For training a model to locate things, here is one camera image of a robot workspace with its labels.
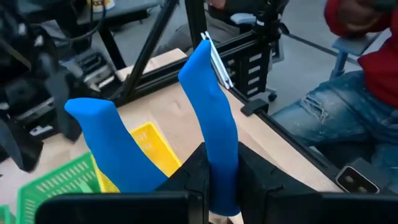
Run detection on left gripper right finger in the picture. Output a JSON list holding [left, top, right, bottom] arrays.
[[238, 141, 322, 224]]

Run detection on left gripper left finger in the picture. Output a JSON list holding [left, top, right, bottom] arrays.
[[155, 142, 211, 224]]

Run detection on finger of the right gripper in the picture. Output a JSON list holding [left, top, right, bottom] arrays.
[[0, 118, 45, 174], [43, 52, 83, 142]]

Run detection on blue-handled pliers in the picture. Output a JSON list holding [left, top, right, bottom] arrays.
[[64, 39, 241, 217]]

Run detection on yellow plastic basket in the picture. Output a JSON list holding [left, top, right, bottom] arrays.
[[93, 121, 183, 194]]

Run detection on green plastic basket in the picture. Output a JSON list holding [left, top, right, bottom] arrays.
[[16, 151, 102, 224], [0, 204, 15, 224]]

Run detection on black table clamp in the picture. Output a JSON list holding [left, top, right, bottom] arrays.
[[240, 98, 270, 118]]

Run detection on silver aluminium extrusion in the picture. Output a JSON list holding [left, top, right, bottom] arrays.
[[200, 30, 234, 90]]

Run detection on black slotted stand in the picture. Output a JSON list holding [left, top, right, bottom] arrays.
[[228, 0, 290, 100]]

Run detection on person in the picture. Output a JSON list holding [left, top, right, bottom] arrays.
[[270, 0, 398, 194]]

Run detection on grey office chair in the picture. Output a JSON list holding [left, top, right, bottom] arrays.
[[329, 30, 383, 80]]

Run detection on black table-level camera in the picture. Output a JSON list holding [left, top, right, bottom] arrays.
[[335, 157, 386, 195]]

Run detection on black table frame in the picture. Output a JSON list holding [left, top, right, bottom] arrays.
[[108, 0, 398, 194]]

